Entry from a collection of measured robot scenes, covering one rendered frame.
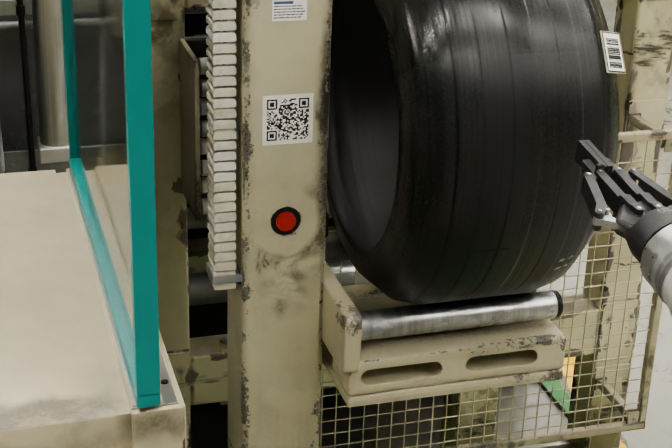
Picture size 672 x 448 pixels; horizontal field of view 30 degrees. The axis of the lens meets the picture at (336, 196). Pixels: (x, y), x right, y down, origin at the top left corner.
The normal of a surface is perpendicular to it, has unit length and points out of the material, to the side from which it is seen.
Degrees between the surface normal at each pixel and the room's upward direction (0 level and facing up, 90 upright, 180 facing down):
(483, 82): 64
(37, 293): 0
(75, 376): 0
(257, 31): 90
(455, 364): 90
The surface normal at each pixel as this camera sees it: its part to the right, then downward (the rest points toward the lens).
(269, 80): 0.29, 0.37
